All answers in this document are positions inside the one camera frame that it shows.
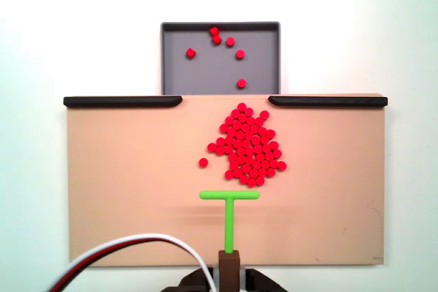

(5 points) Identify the green T-shaped pusher tool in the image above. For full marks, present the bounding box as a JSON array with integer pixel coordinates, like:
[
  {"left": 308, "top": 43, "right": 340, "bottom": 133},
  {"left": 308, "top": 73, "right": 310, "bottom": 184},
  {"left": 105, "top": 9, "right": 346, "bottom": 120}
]
[{"left": 199, "top": 190, "right": 261, "bottom": 292}]

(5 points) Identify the red granule pile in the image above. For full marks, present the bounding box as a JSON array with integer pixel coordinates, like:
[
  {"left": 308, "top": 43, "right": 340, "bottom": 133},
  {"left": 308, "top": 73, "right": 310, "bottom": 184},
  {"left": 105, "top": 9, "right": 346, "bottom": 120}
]
[{"left": 216, "top": 102, "right": 287, "bottom": 189}]

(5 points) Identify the grey tray container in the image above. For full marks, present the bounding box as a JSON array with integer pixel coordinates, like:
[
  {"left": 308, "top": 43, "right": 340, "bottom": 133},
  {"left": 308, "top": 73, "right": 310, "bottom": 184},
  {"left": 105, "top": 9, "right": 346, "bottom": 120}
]
[{"left": 159, "top": 21, "right": 282, "bottom": 96}]

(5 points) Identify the beige flat board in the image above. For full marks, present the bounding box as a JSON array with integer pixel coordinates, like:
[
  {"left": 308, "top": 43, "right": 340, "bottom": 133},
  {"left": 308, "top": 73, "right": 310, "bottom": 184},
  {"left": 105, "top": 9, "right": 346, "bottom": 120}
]
[{"left": 64, "top": 92, "right": 387, "bottom": 267}]

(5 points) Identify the black edge rail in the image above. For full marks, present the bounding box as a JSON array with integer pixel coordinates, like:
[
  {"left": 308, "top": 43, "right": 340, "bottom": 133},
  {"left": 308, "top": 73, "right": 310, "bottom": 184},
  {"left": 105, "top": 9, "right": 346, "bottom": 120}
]
[
  {"left": 268, "top": 95, "right": 389, "bottom": 108},
  {"left": 63, "top": 96, "right": 183, "bottom": 108}
]

